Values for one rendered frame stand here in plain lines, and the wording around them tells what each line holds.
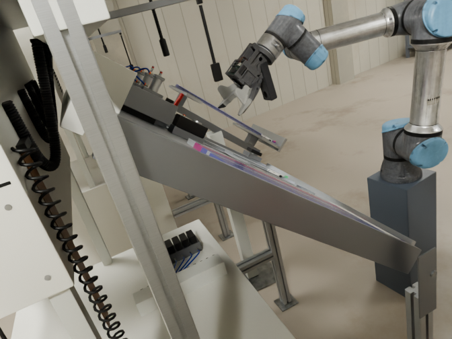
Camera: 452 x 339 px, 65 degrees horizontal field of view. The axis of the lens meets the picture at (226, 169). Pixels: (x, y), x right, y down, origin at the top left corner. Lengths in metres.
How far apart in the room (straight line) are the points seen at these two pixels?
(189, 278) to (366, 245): 0.49
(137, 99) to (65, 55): 0.39
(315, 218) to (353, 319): 1.11
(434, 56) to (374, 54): 4.93
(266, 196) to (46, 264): 0.33
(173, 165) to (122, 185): 0.08
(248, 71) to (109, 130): 0.66
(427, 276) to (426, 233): 0.81
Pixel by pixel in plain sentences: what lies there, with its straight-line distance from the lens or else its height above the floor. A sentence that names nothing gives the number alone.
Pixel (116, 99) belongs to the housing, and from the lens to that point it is 0.66.
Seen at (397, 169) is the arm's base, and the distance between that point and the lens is 1.50.
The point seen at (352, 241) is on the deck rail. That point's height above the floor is 0.84.
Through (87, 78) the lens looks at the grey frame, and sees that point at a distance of 0.43.
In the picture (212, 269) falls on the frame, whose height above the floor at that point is 0.66.
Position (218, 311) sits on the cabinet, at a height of 0.62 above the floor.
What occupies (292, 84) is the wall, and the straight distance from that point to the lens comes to 5.06.
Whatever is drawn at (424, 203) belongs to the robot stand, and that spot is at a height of 0.44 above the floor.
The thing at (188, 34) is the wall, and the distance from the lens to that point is 4.26.
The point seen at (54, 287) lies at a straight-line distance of 0.55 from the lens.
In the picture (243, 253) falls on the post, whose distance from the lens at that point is 1.86.
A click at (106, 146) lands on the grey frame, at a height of 1.18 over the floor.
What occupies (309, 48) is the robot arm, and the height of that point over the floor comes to 1.14.
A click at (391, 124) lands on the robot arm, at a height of 0.78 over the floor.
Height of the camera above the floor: 1.29
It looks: 23 degrees down
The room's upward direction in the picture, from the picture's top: 15 degrees counter-clockwise
